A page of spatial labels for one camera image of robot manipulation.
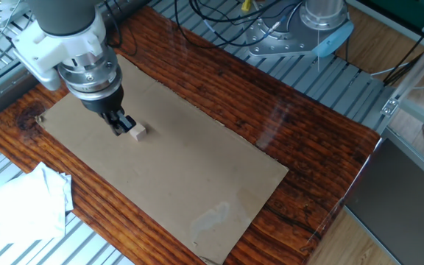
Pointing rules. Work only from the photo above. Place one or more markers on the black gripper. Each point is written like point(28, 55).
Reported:
point(103, 103)

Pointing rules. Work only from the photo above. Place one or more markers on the small wooden block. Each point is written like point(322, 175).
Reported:
point(138, 132)

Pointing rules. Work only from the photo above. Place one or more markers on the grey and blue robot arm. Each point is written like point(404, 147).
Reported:
point(64, 14)

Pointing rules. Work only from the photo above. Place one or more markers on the brown cardboard sheet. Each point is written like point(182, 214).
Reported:
point(182, 176)

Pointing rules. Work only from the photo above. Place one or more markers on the white crumpled cloth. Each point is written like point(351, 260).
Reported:
point(28, 206)

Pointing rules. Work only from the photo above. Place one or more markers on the brown wooden board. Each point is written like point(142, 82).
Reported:
point(271, 110)

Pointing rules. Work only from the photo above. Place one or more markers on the yellow plug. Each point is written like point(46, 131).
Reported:
point(246, 4)

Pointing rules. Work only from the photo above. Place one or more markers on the grey flat panel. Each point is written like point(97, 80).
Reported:
point(399, 202)

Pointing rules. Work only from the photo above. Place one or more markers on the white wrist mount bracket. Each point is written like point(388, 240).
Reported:
point(50, 51)

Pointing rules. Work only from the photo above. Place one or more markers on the grey aluminium rail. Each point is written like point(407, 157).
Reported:
point(2, 92)

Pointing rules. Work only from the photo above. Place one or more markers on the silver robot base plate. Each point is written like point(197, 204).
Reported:
point(278, 42)

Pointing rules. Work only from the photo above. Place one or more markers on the aluminium frame post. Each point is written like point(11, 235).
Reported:
point(418, 73)

